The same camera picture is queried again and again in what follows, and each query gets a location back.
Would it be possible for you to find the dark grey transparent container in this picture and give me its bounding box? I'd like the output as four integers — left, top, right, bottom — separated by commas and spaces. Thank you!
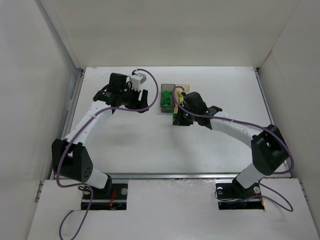
160, 83, 175, 113

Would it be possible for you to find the light wooden container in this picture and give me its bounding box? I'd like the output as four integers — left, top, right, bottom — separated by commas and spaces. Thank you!
174, 83, 190, 104

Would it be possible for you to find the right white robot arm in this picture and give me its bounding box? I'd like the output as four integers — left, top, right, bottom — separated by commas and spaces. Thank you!
174, 91, 290, 191

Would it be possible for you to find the purple cable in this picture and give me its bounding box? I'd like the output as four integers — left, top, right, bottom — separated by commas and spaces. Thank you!
56, 68, 158, 240
173, 86, 295, 213

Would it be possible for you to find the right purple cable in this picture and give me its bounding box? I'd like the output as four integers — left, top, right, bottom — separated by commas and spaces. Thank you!
173, 86, 295, 213

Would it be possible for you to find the green yellow lego cluster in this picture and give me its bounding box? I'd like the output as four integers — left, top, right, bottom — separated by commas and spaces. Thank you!
172, 113, 178, 126

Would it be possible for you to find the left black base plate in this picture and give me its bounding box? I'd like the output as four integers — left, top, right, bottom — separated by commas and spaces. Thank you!
78, 180, 128, 211

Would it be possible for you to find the yellow lego brick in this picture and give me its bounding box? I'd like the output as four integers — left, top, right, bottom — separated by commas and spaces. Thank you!
177, 91, 186, 98

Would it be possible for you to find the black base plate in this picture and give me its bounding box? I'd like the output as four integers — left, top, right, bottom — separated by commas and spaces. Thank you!
214, 182, 265, 211
78, 180, 128, 211

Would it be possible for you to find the green lego from cluster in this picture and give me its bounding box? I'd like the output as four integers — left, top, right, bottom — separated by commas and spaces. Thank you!
161, 98, 171, 107

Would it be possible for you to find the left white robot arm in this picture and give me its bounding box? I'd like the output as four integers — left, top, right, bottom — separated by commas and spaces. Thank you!
51, 72, 148, 190

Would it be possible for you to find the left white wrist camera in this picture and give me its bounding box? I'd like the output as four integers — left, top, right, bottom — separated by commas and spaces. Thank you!
131, 73, 147, 91

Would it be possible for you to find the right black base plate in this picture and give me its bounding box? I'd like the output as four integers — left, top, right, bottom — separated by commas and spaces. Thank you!
214, 182, 265, 211

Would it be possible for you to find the small green lego plate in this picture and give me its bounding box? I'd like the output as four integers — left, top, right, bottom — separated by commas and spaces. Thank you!
162, 90, 173, 98

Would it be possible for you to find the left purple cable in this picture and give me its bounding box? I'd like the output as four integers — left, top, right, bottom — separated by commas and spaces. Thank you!
56, 68, 158, 240

